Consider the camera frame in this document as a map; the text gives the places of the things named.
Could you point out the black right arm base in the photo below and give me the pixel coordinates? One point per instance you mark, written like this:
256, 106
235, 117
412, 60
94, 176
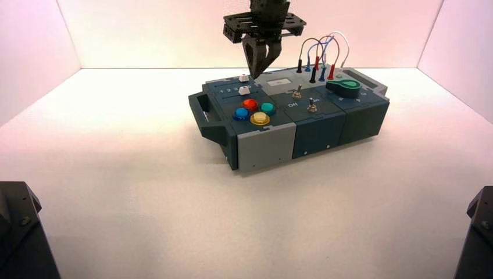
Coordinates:
477, 238

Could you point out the teal round push button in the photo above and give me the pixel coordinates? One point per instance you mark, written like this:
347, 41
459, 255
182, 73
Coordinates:
267, 108

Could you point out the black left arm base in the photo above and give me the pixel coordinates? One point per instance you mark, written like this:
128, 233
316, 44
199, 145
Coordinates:
23, 238

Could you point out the yellow round push button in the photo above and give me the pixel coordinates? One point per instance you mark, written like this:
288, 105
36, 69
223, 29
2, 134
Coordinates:
260, 118

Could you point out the green rotary knob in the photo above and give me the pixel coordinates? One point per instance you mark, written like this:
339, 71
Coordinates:
344, 88

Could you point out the small white display screen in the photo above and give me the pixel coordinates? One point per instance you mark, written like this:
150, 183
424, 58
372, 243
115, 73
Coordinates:
279, 82

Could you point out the blue round push button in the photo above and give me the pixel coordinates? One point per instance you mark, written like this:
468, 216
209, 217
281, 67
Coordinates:
241, 113

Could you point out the metal toggle switch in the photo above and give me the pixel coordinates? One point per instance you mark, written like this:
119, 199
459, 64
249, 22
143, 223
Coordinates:
311, 104
296, 92

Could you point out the dark teal grey control box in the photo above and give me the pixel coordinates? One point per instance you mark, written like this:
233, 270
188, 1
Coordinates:
265, 148

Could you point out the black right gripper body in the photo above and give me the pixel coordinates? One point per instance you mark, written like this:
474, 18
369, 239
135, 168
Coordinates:
265, 23

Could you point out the red round push button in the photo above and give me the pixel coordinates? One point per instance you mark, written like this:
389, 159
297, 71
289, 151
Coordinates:
250, 104

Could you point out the small white slider knob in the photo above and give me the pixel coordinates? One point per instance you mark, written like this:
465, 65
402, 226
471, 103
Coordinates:
243, 90
243, 78

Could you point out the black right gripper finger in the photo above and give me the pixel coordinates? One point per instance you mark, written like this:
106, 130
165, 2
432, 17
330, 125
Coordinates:
255, 57
274, 52

